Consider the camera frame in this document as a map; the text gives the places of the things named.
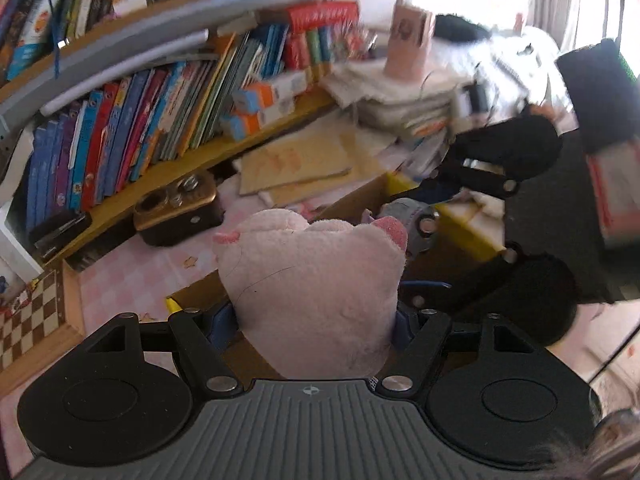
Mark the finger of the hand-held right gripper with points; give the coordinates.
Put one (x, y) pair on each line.
(480, 177)
(475, 280)

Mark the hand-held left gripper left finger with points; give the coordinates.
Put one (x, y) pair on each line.
(222, 322)

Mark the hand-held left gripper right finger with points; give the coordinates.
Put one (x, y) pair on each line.
(405, 327)

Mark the grey plush toy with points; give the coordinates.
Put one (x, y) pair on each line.
(400, 207)

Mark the pink plush toy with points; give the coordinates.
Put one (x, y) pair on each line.
(310, 285)

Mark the cardboard box with yellow edges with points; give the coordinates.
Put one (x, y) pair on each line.
(350, 200)

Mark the gold retro radio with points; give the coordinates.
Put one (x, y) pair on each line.
(170, 220)

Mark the stack of papers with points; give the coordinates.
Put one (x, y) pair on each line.
(390, 105)

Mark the white fluffy cloth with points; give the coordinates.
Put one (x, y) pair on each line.
(510, 65)

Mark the pink pen holder box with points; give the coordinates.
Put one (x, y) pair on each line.
(407, 45)

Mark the black fluffy thing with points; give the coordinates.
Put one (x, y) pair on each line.
(460, 27)

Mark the wooden bookshelf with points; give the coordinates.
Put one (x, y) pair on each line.
(165, 170)

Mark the cardboard sheets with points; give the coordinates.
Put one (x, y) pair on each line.
(295, 160)

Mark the wooden chessboard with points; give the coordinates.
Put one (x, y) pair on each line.
(35, 315)

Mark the black stapler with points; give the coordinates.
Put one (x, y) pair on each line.
(55, 232)

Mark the orange and white small box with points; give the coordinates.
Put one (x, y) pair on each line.
(252, 97)
(240, 127)

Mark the grey furry thing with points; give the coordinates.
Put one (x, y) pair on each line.
(620, 440)

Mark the row of colourful books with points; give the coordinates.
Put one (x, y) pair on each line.
(125, 125)

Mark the red boxed book set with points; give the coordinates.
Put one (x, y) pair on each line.
(320, 15)

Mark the grey lamp bar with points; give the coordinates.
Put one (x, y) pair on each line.
(125, 70)

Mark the row of tall picture books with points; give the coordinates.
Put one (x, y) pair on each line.
(30, 20)

